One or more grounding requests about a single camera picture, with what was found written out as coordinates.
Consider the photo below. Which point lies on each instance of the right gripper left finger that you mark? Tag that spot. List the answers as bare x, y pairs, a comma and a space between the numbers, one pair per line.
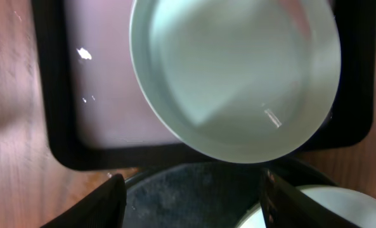
102, 208

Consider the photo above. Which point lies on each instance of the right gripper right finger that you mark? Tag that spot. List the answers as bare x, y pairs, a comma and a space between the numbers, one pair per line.
283, 205

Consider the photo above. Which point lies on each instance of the mint green plate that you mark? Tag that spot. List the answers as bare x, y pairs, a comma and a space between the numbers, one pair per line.
238, 81
351, 205

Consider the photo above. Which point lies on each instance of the round black tray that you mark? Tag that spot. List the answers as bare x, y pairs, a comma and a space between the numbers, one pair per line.
210, 194

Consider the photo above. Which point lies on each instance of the rectangular black grey tray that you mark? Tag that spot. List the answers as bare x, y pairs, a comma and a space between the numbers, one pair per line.
97, 117

